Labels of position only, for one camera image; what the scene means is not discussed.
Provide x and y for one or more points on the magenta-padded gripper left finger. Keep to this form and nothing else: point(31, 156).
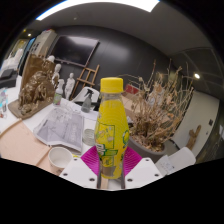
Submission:
point(78, 171)

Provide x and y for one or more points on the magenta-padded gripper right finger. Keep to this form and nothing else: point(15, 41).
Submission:
point(143, 173)

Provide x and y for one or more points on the yellow drink bottle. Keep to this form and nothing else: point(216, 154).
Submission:
point(111, 133)

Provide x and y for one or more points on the printed paper booklet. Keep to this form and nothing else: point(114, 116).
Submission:
point(164, 165)

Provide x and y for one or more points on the white printed mug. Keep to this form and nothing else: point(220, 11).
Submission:
point(60, 158)

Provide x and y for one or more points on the light wooden board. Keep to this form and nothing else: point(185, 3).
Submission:
point(18, 143)
point(45, 163)

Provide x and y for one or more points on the small round glass dish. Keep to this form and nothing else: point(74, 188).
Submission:
point(89, 137)

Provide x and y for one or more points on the white chair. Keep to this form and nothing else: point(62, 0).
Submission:
point(183, 156)
point(80, 95)

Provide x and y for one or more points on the open newspaper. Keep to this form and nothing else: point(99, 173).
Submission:
point(61, 128)

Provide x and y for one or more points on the grey pot with dried plant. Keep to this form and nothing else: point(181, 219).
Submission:
point(160, 120)

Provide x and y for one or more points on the wooden figure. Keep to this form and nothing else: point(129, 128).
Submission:
point(193, 136)

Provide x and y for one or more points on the grey spray bottle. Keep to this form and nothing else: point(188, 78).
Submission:
point(87, 103)

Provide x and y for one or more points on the white bottle with green label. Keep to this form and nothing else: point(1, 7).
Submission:
point(58, 96)

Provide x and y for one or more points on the red box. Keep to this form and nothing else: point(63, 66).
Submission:
point(131, 89)

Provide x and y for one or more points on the wooden easel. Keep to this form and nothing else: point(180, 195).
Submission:
point(85, 80)

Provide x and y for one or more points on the brown clay sculpture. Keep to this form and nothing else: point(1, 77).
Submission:
point(33, 90)

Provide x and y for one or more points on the colourful booklet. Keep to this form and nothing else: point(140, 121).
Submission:
point(3, 103)

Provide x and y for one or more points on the round ceiling spotlight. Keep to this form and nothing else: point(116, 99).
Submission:
point(197, 76)

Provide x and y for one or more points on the black device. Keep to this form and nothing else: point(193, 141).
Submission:
point(8, 80)

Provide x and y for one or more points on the white plaster bust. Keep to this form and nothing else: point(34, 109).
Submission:
point(50, 59)

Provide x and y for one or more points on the white cabinet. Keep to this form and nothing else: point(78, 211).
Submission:
point(41, 41)

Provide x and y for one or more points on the black wall screen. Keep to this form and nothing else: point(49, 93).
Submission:
point(75, 50)

